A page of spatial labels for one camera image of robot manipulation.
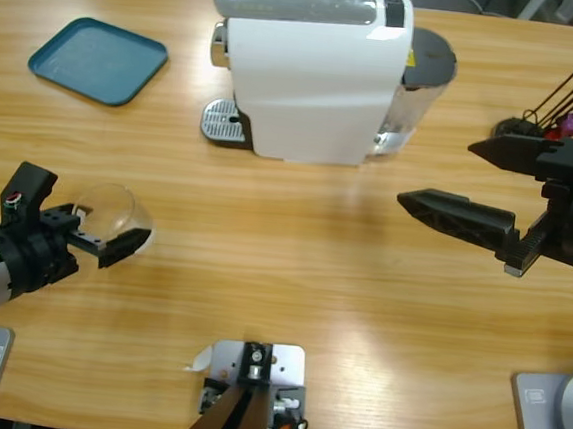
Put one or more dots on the teal plastic tray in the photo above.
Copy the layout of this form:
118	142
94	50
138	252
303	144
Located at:
96	60

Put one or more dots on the clear glass cup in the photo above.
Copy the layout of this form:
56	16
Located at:
111	209

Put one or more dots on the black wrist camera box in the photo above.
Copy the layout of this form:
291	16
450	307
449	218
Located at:
27	192

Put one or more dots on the white capsule coffee machine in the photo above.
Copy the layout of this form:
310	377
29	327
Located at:
303	75

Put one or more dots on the red coffee capsule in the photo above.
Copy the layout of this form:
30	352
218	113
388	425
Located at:
553	134

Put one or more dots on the dark mount post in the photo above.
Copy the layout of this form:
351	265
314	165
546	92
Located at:
234	415

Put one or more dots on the purple coffee capsule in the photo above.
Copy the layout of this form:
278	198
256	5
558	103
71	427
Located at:
572	122

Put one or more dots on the white mount block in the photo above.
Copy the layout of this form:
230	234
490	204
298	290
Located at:
288	365

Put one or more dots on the white paper tag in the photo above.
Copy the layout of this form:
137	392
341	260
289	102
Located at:
201	360

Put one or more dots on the metal drip tray grid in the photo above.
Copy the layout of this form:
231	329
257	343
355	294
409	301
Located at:
219	118

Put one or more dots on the clear water tank dark lid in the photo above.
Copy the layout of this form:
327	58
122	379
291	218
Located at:
431	56

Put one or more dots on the grey coffee machine lever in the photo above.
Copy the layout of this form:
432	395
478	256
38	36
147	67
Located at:
294	7

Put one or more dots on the black capsule holder with rods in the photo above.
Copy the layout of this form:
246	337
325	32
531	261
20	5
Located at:
517	128

